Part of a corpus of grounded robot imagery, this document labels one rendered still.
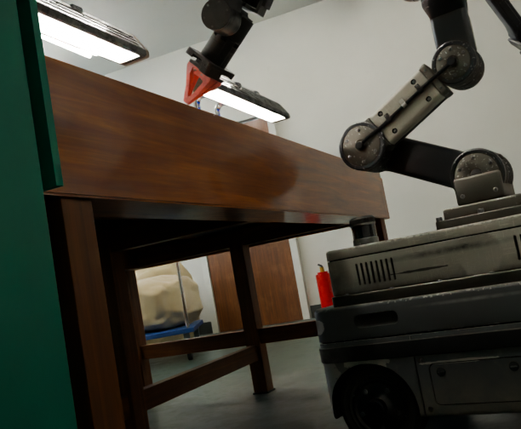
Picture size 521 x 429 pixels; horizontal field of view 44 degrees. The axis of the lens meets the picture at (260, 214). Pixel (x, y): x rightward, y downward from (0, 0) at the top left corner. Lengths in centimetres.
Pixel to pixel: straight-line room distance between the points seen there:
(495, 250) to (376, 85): 484
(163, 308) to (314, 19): 337
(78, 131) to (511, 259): 92
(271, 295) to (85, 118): 547
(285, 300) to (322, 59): 236
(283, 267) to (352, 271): 472
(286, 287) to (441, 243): 484
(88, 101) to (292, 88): 554
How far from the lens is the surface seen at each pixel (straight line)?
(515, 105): 600
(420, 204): 596
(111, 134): 94
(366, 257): 151
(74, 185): 85
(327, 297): 596
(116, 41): 159
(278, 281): 626
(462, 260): 144
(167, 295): 449
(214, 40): 128
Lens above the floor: 43
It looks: 6 degrees up
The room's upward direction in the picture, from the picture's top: 10 degrees counter-clockwise
